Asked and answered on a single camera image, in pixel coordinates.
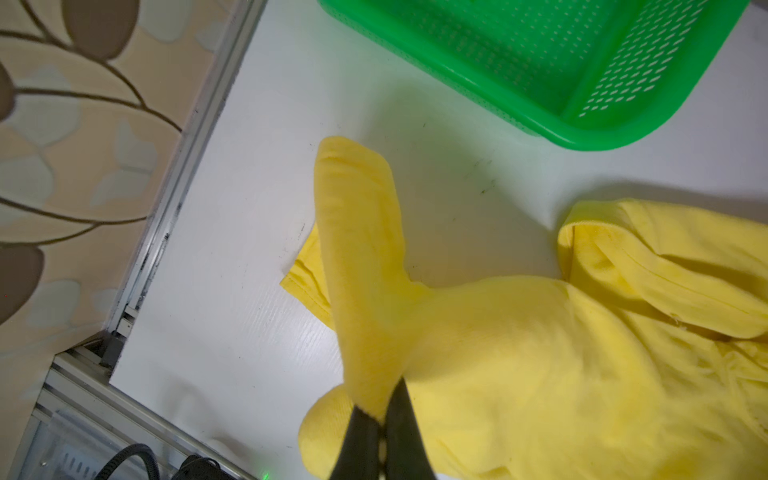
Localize yellow trousers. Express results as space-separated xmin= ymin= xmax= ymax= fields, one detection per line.
xmin=282 ymin=137 xmax=767 ymax=479

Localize green plastic basket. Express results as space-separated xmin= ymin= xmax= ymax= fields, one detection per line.
xmin=322 ymin=0 xmax=747 ymax=151

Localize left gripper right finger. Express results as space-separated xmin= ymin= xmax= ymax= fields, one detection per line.
xmin=384 ymin=379 xmax=437 ymax=480

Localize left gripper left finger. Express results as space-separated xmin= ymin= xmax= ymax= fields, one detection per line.
xmin=329 ymin=406 xmax=381 ymax=480

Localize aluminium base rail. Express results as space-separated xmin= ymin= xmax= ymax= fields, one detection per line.
xmin=8 ymin=347 xmax=250 ymax=479

